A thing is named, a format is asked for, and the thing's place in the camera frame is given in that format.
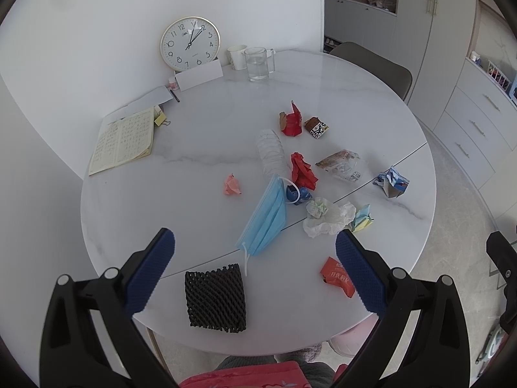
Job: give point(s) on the blue crumpled wrapper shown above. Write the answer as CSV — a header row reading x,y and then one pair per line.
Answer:
x,y
297,195

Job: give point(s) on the black foam net sleeve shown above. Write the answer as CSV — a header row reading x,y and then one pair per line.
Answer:
x,y
216,299

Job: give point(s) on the brown patterned small carton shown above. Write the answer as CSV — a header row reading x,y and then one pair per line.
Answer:
x,y
316,127

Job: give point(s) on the red patterned clothing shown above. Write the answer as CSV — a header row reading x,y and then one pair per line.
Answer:
x,y
279,374

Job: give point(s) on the yellow blue crumpled paper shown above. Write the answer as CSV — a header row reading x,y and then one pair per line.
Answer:
x,y
362,219

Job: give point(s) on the black pen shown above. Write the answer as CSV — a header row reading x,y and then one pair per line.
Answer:
x,y
174,95

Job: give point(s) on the grey dining chair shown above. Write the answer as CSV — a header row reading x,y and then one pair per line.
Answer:
x,y
395,76

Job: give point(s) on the white drawer cabinet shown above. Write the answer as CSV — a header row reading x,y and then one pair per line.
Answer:
x,y
478,127

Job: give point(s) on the tall white wardrobe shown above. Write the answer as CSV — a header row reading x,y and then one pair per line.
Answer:
x,y
430,38

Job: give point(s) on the crushed clear plastic bottle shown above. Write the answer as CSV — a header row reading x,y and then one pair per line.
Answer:
x,y
272,155

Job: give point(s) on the clear plastic food wrapper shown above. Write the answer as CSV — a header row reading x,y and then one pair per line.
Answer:
x,y
344,165

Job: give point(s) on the blue surgical face mask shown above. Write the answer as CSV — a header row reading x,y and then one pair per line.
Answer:
x,y
267,220

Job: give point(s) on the open yellow notebook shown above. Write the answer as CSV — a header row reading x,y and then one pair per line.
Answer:
x,y
123,141

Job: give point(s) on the pink crumpled paper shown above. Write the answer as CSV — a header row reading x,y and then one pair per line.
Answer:
x,y
232,185

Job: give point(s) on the blue white crumpled carton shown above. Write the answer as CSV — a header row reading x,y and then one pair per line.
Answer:
x,y
392,183

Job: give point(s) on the clear glass mug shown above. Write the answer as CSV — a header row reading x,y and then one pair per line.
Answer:
x,y
260,62

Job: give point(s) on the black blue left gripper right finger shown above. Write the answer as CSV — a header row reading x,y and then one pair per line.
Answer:
x,y
420,338

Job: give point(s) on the round gold-rimmed wall clock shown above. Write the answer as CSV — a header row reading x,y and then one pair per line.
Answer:
x,y
189,42

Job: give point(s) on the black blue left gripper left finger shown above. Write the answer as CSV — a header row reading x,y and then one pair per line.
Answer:
x,y
71,354

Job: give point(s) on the white card box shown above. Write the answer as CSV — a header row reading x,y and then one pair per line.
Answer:
x,y
199,75

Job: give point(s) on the white paper sheet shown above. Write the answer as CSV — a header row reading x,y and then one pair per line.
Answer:
x,y
155,97

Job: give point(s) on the pink slipper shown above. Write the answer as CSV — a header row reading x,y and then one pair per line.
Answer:
x,y
348,343

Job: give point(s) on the red crumpled carton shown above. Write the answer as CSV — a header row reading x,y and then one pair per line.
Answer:
x,y
290,123

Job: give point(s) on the yellow binder clip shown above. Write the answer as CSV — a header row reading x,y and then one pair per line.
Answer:
x,y
160,117

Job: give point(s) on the orange snack wrapper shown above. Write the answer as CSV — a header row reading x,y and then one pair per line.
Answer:
x,y
334,274

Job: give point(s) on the white crumpled tissue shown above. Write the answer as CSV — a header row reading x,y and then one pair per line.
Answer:
x,y
327,218

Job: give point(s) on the red crumpled paper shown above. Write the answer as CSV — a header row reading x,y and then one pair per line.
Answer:
x,y
302,174

